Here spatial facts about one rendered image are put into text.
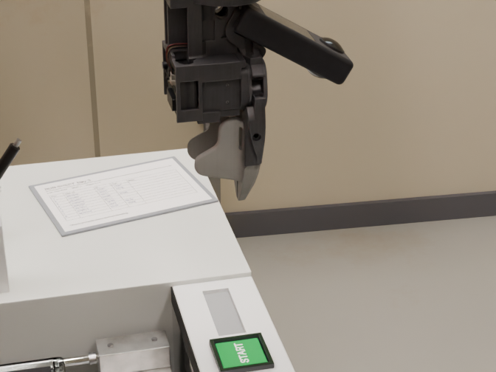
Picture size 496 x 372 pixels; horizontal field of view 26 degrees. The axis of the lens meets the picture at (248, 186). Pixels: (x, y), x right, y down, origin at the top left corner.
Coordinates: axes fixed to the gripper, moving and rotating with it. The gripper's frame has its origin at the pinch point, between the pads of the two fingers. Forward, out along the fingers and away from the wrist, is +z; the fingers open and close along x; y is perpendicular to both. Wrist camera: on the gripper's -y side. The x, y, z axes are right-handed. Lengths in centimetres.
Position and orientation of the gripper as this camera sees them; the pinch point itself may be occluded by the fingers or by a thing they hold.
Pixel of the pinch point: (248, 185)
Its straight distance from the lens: 101.5
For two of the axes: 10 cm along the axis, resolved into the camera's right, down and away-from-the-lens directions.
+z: 0.0, 8.9, 4.5
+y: -9.7, 1.0, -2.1
